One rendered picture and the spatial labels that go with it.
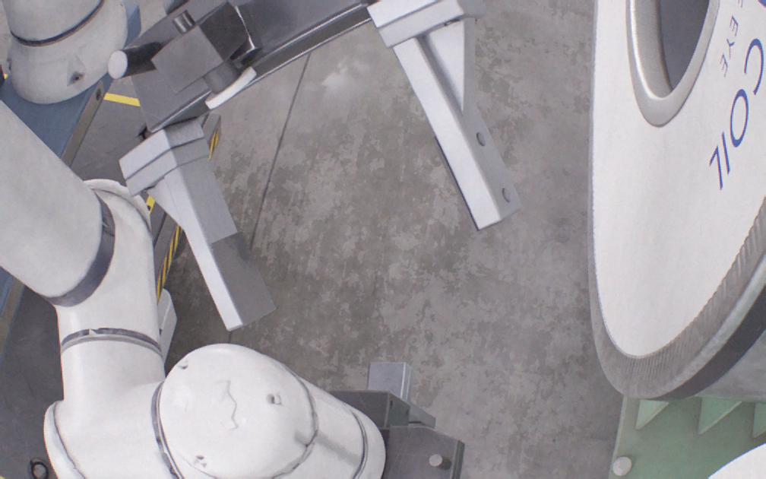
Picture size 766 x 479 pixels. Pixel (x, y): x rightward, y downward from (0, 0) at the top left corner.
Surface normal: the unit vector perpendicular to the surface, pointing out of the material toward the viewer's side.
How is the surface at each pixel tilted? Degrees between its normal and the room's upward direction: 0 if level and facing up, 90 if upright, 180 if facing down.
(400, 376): 24
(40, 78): 68
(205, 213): 48
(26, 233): 81
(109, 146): 0
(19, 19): 90
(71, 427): 31
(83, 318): 17
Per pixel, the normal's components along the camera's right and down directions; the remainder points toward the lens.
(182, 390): -0.32, -0.44
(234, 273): 0.79, -0.33
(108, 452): -0.26, -0.04
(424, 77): -0.46, 0.24
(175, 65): -0.27, 0.56
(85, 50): 0.66, 0.50
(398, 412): 0.93, -0.03
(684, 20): 0.03, -0.24
